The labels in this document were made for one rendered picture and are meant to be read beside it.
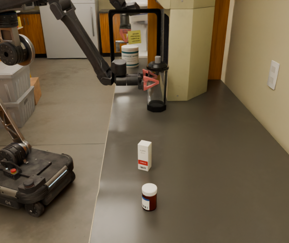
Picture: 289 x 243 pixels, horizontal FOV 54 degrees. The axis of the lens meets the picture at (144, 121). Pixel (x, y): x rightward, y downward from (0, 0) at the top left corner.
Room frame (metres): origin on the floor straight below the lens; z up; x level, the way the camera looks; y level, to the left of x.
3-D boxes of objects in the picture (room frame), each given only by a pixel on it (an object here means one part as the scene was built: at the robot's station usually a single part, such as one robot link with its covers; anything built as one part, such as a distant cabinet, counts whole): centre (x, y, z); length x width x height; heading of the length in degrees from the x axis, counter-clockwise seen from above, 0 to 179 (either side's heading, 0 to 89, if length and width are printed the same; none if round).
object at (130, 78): (1.34, 0.05, 1.10); 0.10 x 0.07 x 0.07; 2
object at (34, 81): (3.82, 1.67, 0.14); 0.41 x 0.32 x 0.28; 8
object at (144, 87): (1.30, -0.02, 1.10); 0.09 x 0.07 x 0.07; 92
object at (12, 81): (3.21, 1.61, 0.49); 0.60 x 0.42 x 0.33; 2
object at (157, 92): (1.34, -0.06, 1.06); 0.11 x 0.11 x 0.21
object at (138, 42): (1.73, 0.05, 1.19); 0.30 x 0.01 x 0.40; 99
